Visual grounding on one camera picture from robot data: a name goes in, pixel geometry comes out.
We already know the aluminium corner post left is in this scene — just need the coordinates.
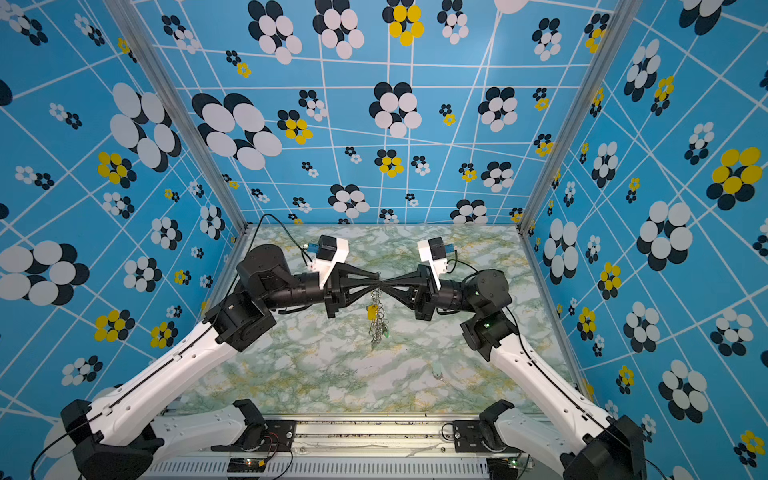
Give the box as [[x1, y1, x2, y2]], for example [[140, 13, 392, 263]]
[[104, 1, 248, 233]]

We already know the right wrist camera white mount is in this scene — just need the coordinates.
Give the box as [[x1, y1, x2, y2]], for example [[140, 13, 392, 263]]
[[417, 237, 448, 291]]

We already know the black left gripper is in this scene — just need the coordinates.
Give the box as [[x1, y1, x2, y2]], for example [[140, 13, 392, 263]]
[[264, 259, 381, 317]]

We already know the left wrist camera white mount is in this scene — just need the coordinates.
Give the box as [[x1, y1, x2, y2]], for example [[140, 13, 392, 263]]
[[310, 235, 349, 288]]

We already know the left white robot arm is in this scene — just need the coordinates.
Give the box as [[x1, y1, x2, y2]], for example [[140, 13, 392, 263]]
[[61, 235, 380, 479]]

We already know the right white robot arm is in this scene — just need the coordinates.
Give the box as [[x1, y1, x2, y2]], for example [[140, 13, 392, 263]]
[[380, 266, 647, 479]]

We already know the pale green key tag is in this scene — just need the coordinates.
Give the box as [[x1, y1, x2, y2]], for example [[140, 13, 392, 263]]
[[432, 363, 443, 380]]

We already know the yellow key tag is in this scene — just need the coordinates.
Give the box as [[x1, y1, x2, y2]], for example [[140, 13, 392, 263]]
[[367, 305, 380, 322]]

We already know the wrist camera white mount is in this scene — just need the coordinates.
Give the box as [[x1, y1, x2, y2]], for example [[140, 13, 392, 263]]
[[417, 237, 448, 291], [310, 235, 349, 288]]

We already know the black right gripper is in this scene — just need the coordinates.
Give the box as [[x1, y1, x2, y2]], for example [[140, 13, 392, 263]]
[[386, 270, 483, 328]]

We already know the aluminium corner post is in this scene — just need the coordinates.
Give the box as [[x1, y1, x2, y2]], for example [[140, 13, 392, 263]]
[[104, 1, 248, 233], [520, 0, 642, 233]]

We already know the aluminium corner post right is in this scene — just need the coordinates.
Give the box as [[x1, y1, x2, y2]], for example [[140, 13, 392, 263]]
[[520, 0, 642, 233]]

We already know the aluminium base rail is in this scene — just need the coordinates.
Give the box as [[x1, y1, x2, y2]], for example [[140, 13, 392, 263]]
[[113, 413, 637, 480]]

